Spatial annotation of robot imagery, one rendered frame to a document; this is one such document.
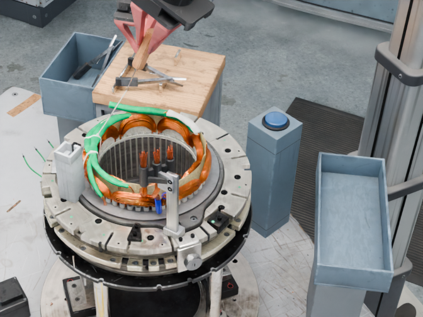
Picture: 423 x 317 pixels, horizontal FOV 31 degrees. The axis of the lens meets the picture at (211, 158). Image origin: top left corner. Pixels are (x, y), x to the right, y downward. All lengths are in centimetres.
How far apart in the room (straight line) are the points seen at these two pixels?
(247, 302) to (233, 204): 30
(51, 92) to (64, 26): 220
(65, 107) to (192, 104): 25
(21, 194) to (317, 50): 213
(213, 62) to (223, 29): 213
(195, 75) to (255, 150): 18
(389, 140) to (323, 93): 186
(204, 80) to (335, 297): 46
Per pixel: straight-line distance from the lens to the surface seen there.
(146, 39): 102
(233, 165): 120
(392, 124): 139
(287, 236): 154
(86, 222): 112
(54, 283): 143
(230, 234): 114
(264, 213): 149
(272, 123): 137
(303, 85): 328
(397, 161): 143
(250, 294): 141
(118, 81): 138
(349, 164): 130
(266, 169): 141
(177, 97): 138
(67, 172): 111
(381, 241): 122
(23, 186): 165
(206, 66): 146
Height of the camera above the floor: 189
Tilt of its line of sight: 41 degrees down
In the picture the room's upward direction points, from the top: 3 degrees clockwise
